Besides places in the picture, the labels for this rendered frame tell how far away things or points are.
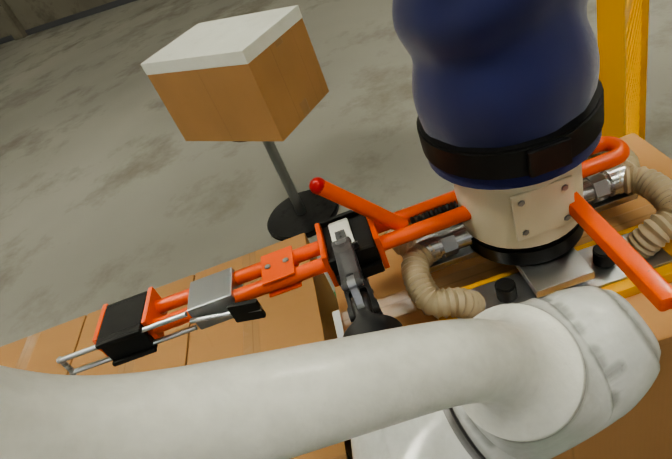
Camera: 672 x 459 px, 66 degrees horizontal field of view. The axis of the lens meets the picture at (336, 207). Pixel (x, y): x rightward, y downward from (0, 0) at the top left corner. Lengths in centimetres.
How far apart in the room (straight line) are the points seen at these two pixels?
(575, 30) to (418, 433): 42
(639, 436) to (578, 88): 54
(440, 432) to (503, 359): 14
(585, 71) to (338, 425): 46
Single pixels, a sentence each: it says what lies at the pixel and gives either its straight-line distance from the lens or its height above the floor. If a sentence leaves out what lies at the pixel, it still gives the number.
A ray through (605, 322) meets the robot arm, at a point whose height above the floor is 120.
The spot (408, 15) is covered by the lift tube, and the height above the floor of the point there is 137.
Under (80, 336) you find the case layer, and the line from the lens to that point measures 191.
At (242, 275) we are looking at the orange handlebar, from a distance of 78.
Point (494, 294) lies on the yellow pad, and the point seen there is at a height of 97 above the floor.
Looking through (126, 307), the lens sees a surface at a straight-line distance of 84.
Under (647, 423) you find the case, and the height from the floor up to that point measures 76.
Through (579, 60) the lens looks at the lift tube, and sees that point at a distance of 61.
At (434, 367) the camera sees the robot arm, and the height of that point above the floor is 129.
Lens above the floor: 155
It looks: 35 degrees down
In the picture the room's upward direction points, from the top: 23 degrees counter-clockwise
